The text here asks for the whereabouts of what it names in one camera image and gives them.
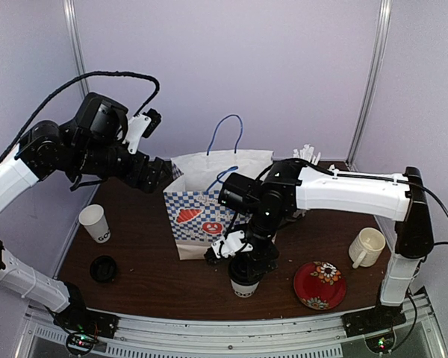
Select black plastic lid stack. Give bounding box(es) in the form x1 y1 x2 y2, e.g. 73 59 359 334
90 255 117 283

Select cream ceramic mug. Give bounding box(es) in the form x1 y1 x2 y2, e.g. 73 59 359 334
348 227 386 269

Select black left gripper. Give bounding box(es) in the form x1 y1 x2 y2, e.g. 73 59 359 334
69 140 172 192

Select blue checkered paper bag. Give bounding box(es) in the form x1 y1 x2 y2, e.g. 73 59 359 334
163 115 273 260

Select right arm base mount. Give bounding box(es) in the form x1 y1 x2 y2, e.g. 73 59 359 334
341 298 406 337

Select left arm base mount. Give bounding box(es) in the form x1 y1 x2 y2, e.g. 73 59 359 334
54 296 119 339

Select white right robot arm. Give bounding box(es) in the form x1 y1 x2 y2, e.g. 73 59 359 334
213 158 434 330

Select aluminium front rail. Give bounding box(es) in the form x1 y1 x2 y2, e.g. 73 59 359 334
11 293 448 357

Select red floral plate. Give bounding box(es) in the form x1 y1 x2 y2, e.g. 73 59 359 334
293 261 346 311

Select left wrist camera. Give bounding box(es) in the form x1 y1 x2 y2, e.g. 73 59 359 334
122 108 162 154

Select black plastic cup lid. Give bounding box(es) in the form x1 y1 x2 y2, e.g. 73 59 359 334
228 257 264 286

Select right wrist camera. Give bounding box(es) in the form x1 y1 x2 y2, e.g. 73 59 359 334
204 230 253 265

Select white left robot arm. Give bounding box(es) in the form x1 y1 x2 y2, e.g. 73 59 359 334
0 92 165 331

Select white paper coffee cup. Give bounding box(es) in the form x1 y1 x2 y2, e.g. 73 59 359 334
231 280 259 298

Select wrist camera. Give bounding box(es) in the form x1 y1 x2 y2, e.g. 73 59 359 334
122 108 162 154
204 230 253 265

